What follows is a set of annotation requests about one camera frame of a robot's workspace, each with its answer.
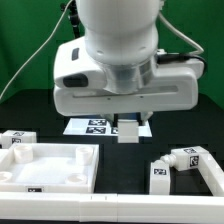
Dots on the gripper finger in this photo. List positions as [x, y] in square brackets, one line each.
[112, 119]
[144, 117]

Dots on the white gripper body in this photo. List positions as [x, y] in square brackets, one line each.
[105, 83]

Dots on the white square table top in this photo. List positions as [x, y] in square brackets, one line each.
[49, 168]

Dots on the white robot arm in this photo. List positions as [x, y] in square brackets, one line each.
[119, 22]

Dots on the white tag sheet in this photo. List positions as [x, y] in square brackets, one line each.
[90, 127]

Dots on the white U-shaped obstacle fence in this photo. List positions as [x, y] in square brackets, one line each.
[84, 207]

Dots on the black camera stand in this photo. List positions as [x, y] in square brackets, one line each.
[73, 17]

